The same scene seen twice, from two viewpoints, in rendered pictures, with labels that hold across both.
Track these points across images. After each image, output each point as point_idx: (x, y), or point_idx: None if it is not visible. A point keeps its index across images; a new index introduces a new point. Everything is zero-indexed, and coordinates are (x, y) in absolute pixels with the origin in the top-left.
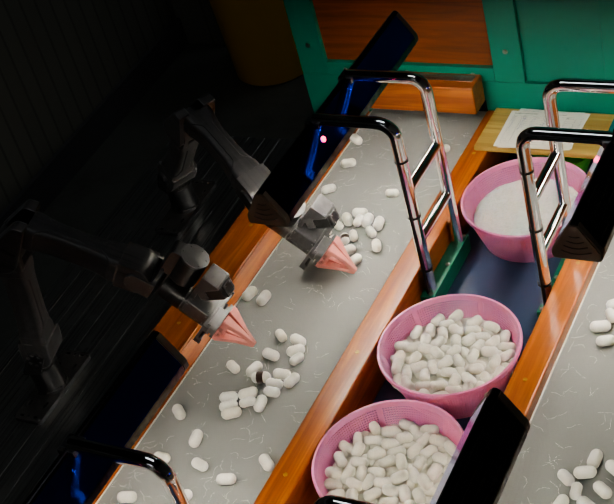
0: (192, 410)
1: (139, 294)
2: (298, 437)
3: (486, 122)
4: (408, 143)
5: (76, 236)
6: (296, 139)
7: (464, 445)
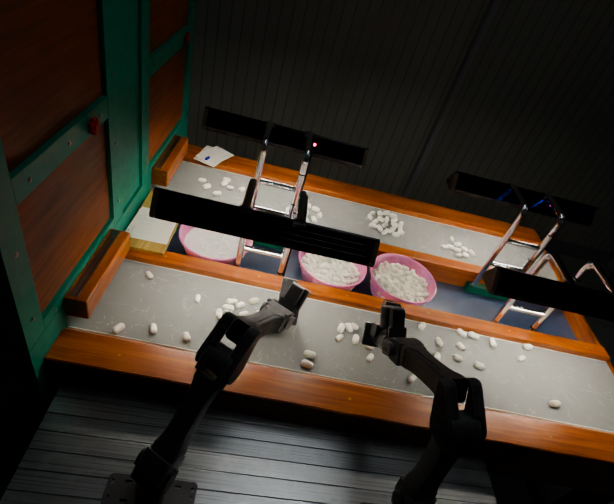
0: (404, 374)
1: (280, 492)
2: (407, 311)
3: (129, 251)
4: (130, 297)
5: (433, 360)
6: (323, 228)
7: (481, 178)
